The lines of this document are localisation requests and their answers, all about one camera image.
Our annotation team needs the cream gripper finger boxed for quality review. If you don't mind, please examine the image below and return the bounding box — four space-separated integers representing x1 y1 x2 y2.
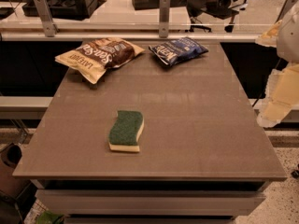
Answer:
255 20 282 48
257 63 299 128

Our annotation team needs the brown and cream chip bag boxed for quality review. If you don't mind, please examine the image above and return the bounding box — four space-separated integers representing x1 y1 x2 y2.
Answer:
55 37 144 84

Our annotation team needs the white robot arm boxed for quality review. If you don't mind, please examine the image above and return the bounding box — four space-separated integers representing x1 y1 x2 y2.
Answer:
255 6 299 128

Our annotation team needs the blue chip bag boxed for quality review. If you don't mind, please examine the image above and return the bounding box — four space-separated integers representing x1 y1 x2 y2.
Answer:
149 36 208 67

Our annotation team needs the green and yellow sponge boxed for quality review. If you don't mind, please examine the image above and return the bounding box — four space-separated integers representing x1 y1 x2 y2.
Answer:
108 110 144 153

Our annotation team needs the black box on counter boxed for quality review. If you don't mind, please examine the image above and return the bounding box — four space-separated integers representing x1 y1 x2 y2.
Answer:
21 0 107 21

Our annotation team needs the grey table drawer unit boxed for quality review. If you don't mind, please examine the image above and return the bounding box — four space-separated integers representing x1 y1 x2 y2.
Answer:
30 178 271 224

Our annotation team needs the brown bin at left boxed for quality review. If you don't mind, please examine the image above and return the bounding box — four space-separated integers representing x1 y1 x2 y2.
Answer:
0 143 29 198

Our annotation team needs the middle metal railing bracket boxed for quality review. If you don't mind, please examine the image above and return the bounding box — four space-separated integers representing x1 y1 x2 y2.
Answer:
159 0 170 38

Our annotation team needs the metal railing bracket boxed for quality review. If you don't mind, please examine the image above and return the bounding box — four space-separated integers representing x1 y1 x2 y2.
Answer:
33 0 58 37
159 0 170 38

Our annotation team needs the left metal railing bracket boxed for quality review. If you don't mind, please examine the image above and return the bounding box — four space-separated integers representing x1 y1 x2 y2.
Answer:
33 0 58 37

